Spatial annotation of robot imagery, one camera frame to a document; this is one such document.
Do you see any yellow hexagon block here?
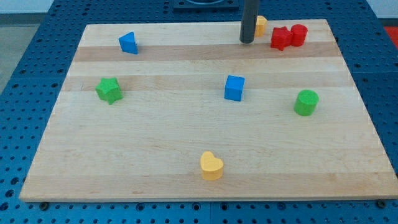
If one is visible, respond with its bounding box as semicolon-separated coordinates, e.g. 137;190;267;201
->
254;16;267;37

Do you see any green star block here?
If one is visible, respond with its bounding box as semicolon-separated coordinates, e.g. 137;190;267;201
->
95;77;123;105

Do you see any red star block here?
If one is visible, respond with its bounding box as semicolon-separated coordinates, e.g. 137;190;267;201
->
271;27;293;51

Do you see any blue cube block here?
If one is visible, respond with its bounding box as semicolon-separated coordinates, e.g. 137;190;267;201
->
224;75;245;101

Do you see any light wooden board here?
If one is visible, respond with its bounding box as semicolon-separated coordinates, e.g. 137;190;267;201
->
19;19;397;202

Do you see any yellow heart block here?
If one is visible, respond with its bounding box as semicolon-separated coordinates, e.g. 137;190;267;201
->
200;151;224;180

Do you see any blue triangle block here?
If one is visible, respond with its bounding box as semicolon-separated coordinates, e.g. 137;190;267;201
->
118;32;139;55

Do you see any green cylinder block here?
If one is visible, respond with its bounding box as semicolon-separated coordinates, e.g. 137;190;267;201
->
294;90;319;116

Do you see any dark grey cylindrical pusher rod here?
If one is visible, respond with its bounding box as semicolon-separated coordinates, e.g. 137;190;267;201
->
239;0;260;44

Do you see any red cylinder block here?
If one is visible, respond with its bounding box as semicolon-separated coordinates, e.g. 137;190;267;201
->
290;24;308;47

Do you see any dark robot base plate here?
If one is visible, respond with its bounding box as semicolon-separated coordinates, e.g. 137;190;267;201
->
171;0;239;11

